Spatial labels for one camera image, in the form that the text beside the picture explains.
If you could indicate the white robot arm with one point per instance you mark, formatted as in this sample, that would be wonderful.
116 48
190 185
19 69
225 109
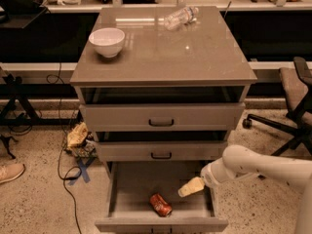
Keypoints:
238 161

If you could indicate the white ceramic bowl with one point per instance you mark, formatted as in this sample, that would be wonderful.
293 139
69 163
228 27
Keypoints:
107 42

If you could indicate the blue tape cross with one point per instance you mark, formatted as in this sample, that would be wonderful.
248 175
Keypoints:
83 165

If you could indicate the grey drawer cabinet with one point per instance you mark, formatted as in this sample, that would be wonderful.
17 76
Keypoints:
200 63

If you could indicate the yellow snack bag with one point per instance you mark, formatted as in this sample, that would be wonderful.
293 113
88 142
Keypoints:
77 136

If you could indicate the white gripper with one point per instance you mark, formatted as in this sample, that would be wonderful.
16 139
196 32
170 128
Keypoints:
208 175

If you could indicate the clear plastic water bottle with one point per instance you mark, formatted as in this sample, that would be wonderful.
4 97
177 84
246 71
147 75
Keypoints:
178 18

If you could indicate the red coke can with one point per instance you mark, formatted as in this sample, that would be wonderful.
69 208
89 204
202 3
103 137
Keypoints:
160 206

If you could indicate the black office chair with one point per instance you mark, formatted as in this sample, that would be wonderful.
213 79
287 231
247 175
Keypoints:
297 85

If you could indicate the grey drawer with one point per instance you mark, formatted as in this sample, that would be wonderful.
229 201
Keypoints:
128 210
162 117
160 150

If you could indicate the middle grey drawer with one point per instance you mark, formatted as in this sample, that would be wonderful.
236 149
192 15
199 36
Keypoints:
160 150

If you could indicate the bottom grey drawer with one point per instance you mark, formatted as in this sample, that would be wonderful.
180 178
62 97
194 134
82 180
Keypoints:
128 210

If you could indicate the black stand frame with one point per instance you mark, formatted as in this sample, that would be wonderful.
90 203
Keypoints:
29 117

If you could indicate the top grey drawer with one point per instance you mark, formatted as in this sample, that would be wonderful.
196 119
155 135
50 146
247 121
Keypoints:
162 117

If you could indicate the beige sneaker shoe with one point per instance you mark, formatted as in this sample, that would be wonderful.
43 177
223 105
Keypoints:
11 172

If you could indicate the black desk left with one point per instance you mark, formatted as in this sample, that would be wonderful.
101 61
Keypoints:
18 14

